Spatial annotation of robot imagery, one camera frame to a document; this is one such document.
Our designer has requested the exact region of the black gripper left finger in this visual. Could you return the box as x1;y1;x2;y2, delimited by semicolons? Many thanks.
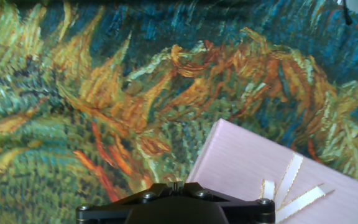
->
75;182;177;224

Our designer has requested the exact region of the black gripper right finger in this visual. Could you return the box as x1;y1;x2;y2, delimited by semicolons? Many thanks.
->
175;182;276;224

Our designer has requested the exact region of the pink ribboned casing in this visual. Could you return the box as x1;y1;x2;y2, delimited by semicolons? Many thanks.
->
185;118;358;224

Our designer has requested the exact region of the sunflower painting cloth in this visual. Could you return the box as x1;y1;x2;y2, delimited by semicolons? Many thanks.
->
0;0;358;224

